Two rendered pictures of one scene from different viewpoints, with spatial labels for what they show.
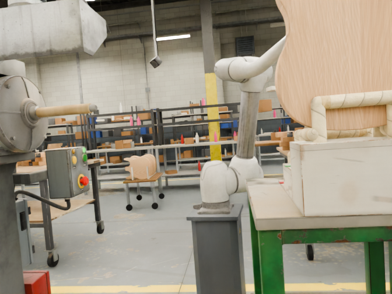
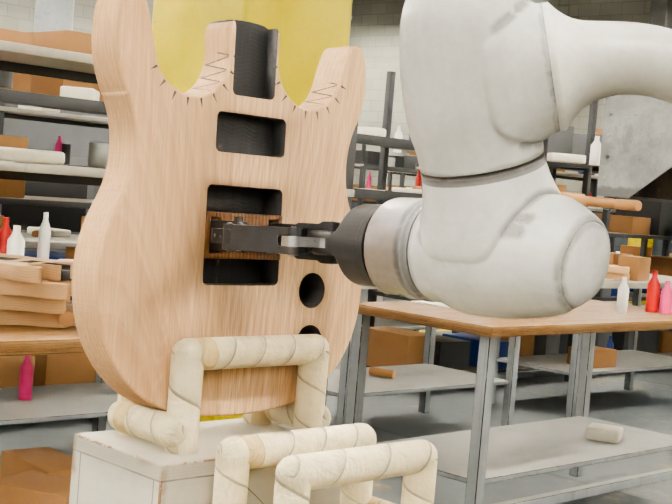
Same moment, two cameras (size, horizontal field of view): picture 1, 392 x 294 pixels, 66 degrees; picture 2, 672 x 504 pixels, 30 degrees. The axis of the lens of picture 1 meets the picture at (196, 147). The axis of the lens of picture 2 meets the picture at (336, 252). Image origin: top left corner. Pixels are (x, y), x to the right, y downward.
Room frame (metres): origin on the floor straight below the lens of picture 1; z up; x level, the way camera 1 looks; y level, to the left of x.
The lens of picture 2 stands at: (1.61, -1.35, 1.37)
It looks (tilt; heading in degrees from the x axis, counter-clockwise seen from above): 3 degrees down; 127
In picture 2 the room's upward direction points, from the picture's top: 5 degrees clockwise
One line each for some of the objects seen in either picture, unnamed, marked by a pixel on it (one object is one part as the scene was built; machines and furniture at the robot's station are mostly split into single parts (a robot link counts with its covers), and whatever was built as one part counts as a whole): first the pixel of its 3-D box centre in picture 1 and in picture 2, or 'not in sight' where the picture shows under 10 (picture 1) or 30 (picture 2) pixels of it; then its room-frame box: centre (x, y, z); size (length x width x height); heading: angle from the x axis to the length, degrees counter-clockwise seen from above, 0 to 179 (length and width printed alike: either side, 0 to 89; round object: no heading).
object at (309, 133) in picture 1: (310, 134); (290, 410); (0.77, -0.29, 1.12); 0.11 x 0.03 x 0.03; 173
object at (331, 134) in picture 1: (335, 133); (300, 445); (0.87, -0.40, 1.12); 0.20 x 0.03 x 0.03; 82
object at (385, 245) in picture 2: not in sight; (415, 248); (1.00, -0.42, 1.32); 0.09 x 0.06 x 0.09; 82
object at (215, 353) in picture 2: not in sight; (254, 351); (0.80, -0.39, 1.20); 0.20 x 0.03 x 0.03; 82
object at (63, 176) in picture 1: (51, 179); not in sight; (1.27, 0.62, 0.99); 0.24 x 0.21 x 0.26; 83
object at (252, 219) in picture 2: not in sight; (235, 235); (0.76, -0.39, 1.31); 0.10 x 0.03 x 0.05; 82
